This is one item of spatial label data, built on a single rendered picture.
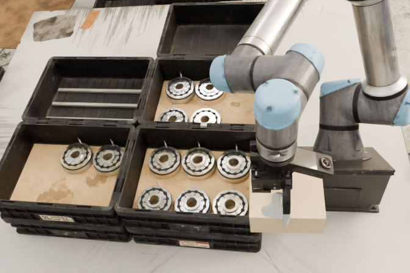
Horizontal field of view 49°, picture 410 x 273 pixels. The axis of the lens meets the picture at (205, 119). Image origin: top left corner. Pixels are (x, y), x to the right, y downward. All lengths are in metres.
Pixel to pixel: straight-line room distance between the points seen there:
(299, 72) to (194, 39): 1.03
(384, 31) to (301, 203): 0.47
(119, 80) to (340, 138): 0.83
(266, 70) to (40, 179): 0.93
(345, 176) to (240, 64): 0.56
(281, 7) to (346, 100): 0.43
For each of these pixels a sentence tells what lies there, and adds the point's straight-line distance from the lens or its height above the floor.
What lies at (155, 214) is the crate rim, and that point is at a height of 0.93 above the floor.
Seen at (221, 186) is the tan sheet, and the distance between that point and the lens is 1.36.
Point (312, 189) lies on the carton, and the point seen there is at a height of 1.12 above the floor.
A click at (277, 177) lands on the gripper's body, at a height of 1.24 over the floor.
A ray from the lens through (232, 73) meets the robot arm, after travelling 0.87.
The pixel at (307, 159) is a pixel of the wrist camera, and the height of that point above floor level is 1.25.
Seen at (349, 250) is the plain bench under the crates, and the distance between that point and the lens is 1.43.
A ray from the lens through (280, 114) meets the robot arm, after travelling 0.72.
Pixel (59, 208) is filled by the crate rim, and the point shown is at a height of 0.93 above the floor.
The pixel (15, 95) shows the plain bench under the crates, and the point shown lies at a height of 0.70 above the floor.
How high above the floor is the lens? 2.00
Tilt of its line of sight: 51 degrees down
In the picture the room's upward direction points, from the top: 11 degrees counter-clockwise
